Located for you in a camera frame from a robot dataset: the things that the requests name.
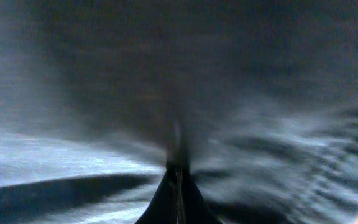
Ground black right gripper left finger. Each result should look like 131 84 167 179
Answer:
135 162 177 224

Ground navy blue shorts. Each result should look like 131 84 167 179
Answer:
0 1 358 223

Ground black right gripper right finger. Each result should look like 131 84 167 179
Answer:
178 166 221 224

